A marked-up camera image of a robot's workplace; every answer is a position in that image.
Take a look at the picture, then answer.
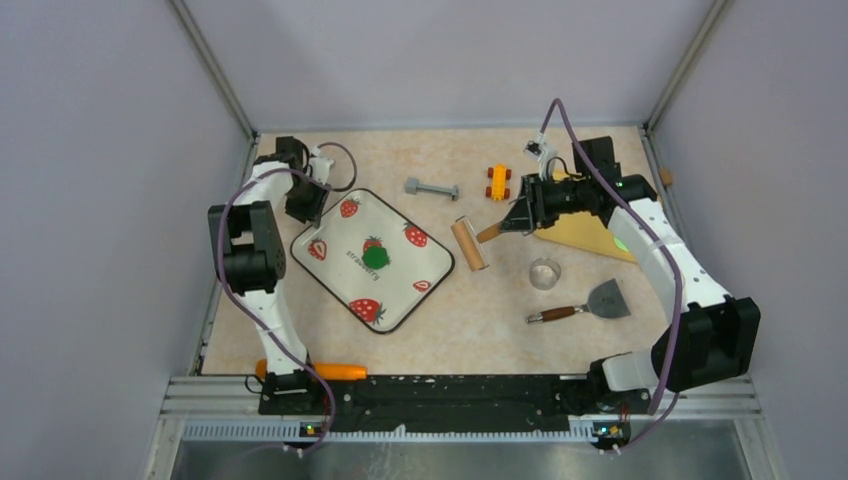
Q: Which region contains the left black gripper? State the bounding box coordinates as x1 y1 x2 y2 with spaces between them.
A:
284 175 330 228

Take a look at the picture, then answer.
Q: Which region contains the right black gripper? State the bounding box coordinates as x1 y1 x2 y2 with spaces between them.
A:
499 172 590 232

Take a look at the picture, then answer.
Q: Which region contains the wooden rolling pin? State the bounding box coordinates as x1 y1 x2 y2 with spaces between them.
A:
451 216 501 272

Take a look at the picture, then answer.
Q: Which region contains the green dough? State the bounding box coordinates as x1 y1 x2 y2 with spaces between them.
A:
362 245 390 270

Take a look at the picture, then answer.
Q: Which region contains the white strawberry tray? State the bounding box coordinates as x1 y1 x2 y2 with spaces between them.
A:
290 189 455 335

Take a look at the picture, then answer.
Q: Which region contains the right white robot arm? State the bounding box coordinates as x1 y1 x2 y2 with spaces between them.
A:
498 136 761 412

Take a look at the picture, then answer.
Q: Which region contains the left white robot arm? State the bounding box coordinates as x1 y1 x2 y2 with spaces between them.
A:
207 136 330 414

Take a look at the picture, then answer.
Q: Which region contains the light green dough disc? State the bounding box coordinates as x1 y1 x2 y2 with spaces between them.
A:
613 237 629 252

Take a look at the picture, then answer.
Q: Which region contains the yellow toy car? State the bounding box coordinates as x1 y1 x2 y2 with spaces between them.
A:
485 164 512 201

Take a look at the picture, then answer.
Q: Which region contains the yellow cutting board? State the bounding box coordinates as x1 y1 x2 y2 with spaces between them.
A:
533 170 664 265

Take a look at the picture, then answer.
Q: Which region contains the grey toy bolt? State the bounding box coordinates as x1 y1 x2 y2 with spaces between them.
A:
404 177 459 201

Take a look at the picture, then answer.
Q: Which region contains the small wooden block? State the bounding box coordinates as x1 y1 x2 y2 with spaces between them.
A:
658 168 674 187

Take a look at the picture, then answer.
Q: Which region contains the orange marker pen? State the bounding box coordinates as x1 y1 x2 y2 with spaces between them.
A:
254 359 368 381

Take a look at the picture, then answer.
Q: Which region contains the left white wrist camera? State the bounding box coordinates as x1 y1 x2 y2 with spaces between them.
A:
308 147 335 185

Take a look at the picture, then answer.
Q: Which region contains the round metal cutter ring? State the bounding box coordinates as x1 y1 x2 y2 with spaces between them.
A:
528 257 562 291

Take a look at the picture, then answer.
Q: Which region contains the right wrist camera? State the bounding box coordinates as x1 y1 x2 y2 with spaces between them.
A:
524 132 558 178

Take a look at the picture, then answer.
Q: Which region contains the wooden handled scraper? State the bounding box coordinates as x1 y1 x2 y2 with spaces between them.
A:
525 279 631 325

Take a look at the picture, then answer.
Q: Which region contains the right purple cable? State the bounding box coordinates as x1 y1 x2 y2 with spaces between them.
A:
539 97 684 452

